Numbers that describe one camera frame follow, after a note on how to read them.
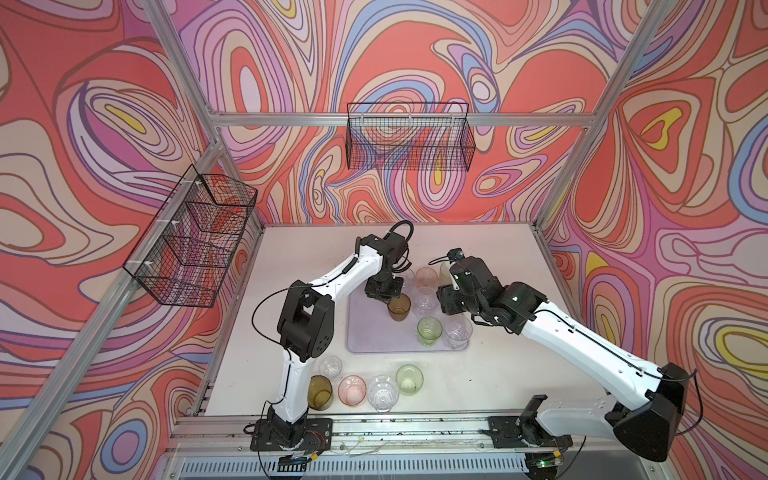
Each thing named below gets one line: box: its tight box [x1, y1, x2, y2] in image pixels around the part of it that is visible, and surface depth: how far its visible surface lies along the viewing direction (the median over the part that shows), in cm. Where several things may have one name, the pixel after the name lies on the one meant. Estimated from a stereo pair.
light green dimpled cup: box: [395, 364, 424, 396], surface depth 79 cm
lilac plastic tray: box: [347, 285, 469, 353], surface depth 92 cm
